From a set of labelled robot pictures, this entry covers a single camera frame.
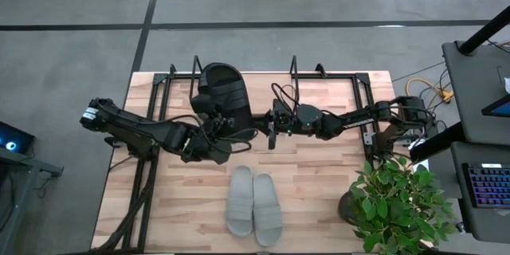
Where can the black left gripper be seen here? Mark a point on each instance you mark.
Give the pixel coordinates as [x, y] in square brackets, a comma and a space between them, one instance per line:
[207, 143]

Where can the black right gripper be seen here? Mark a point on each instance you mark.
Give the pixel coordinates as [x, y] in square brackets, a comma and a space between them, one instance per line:
[285, 121]

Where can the black rubber slide sandal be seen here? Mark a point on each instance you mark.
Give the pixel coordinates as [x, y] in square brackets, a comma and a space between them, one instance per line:
[223, 87]

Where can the light grey slide sandal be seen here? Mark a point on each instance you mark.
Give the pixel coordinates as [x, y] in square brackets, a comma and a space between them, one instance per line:
[240, 203]
[267, 215]

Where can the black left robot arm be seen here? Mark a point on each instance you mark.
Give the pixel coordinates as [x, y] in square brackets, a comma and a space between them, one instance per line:
[127, 125]

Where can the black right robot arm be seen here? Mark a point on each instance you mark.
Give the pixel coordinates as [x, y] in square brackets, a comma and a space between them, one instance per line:
[350, 121]

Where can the dark plant pot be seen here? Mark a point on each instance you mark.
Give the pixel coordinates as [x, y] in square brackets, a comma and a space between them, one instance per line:
[346, 207]

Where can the green leafy plant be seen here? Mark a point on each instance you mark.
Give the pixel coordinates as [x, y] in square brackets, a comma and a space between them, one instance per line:
[398, 207]

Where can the grey metal side desk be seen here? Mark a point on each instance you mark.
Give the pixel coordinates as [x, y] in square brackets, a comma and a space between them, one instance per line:
[24, 163]

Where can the black computer tower blue light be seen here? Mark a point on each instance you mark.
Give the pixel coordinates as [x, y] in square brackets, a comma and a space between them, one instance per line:
[16, 137]

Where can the grey desk with keyboard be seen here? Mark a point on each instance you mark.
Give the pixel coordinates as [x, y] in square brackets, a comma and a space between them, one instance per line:
[458, 191]

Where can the grey desk with monitor pole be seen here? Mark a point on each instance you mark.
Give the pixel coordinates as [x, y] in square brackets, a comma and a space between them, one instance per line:
[474, 95]

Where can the backlit computer keyboard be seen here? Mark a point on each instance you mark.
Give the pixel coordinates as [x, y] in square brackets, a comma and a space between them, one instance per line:
[490, 185]

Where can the flat computer monitor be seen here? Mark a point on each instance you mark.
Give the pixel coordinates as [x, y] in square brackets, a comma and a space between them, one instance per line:
[500, 108]

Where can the white paper sheet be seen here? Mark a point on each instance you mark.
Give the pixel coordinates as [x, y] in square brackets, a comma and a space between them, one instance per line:
[507, 85]

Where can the black upright post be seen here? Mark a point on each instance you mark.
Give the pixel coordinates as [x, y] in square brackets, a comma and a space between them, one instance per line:
[436, 141]

